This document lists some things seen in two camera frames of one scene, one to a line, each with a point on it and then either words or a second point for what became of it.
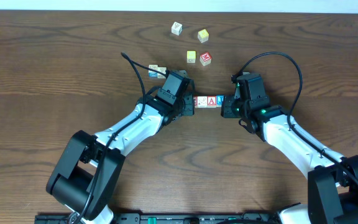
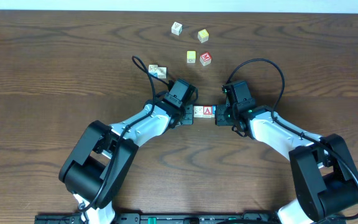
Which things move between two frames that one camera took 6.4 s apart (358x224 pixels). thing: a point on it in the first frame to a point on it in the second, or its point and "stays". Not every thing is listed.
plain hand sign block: x=163 y=70 stays
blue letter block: x=220 y=98 to x=214 y=111
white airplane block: x=202 y=101 to x=198 y=111
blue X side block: x=153 y=75 stays
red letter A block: x=211 y=101 to x=207 y=111
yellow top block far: x=203 y=35 stays
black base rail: x=172 y=218 stays
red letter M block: x=206 y=58 stays
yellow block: x=191 y=56 stays
